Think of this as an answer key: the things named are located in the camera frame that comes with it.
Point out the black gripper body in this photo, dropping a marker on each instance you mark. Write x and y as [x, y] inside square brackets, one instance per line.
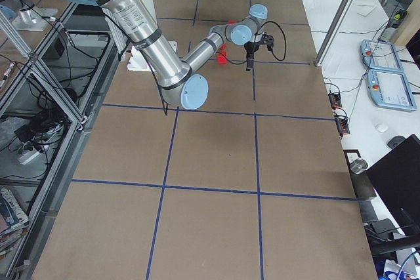
[250, 47]

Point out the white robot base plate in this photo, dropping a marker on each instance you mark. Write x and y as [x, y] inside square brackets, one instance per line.
[138, 62]

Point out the aluminium frame post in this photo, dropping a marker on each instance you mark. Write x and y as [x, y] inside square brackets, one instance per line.
[332, 31]

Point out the lower teach pendant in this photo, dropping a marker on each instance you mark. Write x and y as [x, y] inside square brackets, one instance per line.
[391, 90]

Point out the black laptop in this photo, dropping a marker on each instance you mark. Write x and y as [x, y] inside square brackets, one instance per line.
[395, 177]

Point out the metal cup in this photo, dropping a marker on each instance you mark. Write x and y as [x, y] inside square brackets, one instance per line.
[358, 166]

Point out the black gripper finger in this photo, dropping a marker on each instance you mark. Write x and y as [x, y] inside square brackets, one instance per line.
[250, 60]

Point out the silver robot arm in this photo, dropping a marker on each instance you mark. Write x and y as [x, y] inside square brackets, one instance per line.
[22, 14]
[177, 80]

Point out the teach pendant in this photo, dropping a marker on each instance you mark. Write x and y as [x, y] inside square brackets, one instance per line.
[380, 55]
[391, 90]

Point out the upper teach pendant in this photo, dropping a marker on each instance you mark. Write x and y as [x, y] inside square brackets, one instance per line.
[380, 55]

